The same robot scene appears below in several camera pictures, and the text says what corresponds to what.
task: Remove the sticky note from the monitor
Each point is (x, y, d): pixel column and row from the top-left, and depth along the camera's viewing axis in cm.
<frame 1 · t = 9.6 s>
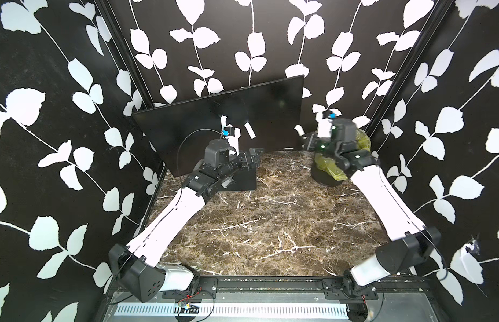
left hand: (255, 148, 70), fingers open
right hand: (302, 136, 75), fingers closed
black waste bin: (320, 177, 108), point 2 cm above the table

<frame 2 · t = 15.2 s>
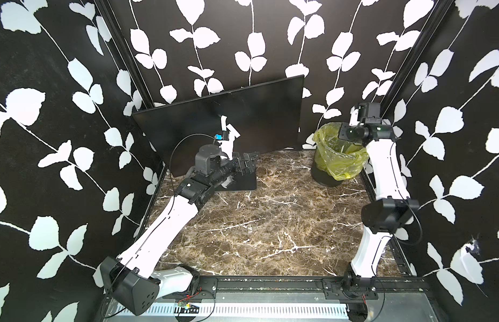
left hand: (249, 150, 69), fingers open
right hand: (342, 130, 84), fingers closed
the named things where they were.

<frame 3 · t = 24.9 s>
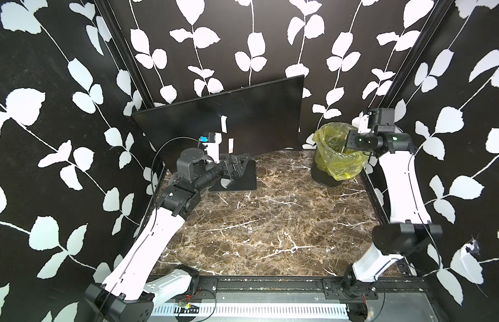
left hand: (239, 153, 65), fingers open
right hand: (350, 138, 77), fingers closed
the named things where they were.

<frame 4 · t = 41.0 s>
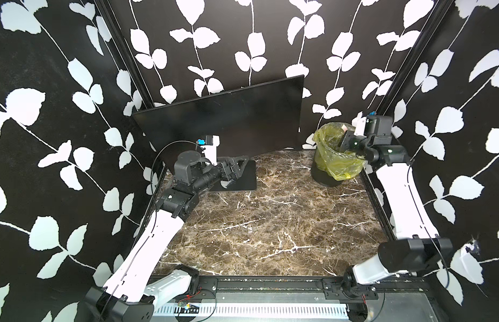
left hand: (238, 155, 65), fingers open
right hand: (342, 136, 76), fingers closed
the named things where they were.

